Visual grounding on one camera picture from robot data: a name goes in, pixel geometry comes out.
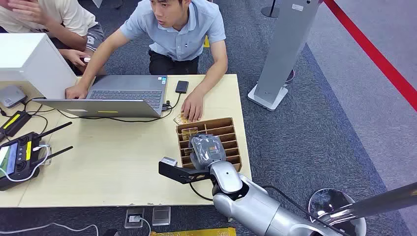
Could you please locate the person's right hand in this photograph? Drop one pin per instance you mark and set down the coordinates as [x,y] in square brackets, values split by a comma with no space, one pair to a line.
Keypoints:
[75,92]

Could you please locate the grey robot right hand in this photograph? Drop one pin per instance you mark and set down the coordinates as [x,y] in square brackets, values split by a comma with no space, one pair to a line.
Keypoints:
[207,150]

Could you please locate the person's left hand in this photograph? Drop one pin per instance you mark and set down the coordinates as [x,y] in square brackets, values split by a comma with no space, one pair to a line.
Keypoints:
[193,107]

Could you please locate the black phone with white knob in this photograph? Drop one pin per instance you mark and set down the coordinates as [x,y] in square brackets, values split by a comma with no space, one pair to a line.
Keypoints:
[86,59]

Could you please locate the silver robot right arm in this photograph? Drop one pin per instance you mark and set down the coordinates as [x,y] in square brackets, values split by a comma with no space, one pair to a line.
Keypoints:
[254,205]

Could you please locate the gold card in box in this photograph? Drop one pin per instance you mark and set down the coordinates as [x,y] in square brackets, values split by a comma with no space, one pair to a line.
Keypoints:
[189,133]

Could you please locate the wooden slotted card box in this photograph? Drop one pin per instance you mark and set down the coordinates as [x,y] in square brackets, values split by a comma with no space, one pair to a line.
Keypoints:
[229,136]

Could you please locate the person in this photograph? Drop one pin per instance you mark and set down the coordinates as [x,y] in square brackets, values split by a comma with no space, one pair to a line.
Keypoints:
[62,16]
[182,39]

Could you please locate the black external drive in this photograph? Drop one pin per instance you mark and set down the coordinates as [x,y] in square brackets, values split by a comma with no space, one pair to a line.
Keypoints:
[182,87]

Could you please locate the grey laptop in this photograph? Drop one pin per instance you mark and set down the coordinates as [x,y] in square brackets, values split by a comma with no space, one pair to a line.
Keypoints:
[130,88]

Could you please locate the white box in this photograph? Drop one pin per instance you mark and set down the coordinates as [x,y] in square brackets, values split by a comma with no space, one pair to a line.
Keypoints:
[29,62]

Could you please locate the grey router box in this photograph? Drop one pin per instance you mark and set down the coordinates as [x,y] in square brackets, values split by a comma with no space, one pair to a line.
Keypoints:
[11,96]

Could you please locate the yellow floor marker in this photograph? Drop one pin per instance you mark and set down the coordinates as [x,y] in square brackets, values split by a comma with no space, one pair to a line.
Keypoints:
[206,42]

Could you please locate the black device with yellow label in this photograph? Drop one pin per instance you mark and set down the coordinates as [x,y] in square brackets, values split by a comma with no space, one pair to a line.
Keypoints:
[14,123]

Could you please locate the metal floor socket cover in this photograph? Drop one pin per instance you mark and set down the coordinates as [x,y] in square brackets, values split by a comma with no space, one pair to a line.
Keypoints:
[161,216]

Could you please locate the yellow floor strip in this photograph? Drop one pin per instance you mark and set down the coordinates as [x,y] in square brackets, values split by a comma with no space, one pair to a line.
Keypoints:
[195,232]

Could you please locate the black remote controller with antennas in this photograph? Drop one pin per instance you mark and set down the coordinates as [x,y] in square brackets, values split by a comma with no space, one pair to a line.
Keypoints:
[22,159]

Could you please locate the floor socket with plug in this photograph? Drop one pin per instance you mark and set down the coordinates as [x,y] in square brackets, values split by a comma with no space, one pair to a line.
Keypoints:
[133,218]

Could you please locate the grey kiosk stand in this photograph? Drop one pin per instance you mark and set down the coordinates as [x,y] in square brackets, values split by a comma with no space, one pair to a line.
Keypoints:
[286,42]

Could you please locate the black stanchion base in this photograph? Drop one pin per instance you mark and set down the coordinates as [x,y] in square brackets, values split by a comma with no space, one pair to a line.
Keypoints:
[269,12]

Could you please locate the chrome stanchion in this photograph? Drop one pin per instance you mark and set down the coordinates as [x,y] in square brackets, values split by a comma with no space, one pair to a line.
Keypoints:
[374,203]

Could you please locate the red barrier belt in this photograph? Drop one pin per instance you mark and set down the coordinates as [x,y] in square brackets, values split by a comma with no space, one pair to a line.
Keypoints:
[374,55]

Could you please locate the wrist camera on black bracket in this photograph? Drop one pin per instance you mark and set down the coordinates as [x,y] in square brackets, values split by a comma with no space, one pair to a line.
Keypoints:
[177,172]

